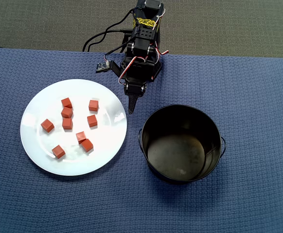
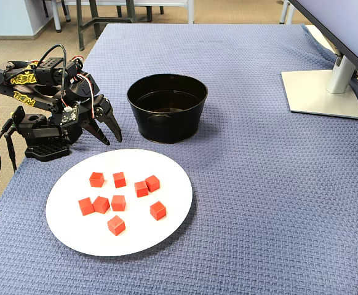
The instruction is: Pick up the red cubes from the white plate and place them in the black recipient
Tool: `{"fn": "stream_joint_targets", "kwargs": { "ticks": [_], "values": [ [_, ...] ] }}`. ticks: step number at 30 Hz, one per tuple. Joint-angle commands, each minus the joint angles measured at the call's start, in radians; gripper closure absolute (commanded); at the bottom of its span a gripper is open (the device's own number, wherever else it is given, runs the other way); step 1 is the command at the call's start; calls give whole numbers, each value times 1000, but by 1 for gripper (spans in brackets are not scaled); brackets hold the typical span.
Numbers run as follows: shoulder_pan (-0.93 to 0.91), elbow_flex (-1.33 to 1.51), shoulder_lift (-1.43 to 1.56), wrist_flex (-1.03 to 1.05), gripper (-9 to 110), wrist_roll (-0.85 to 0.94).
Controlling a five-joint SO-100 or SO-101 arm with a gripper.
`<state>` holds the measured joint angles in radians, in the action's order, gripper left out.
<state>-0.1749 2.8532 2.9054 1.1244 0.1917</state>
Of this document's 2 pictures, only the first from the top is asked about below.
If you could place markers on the black round bowl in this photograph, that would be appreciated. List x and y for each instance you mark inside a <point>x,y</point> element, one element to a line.
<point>180,155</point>

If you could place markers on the white round plate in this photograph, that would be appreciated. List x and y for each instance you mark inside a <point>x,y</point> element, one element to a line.
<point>107,145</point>

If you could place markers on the small red cube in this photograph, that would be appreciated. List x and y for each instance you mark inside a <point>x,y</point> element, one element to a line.
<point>58,151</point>
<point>47,125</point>
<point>92,121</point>
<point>67,123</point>
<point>87,145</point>
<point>93,105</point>
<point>80,136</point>
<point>66,102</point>
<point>67,112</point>

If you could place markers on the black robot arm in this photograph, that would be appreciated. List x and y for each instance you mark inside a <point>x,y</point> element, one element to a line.
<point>144,46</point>

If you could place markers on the blue woven cloth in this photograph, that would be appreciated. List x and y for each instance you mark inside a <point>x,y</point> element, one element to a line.
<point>229,97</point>

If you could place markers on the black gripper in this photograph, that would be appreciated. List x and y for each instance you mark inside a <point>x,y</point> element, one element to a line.
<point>134,89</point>

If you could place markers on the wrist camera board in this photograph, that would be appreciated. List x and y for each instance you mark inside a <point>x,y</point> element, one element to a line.
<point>103,66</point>

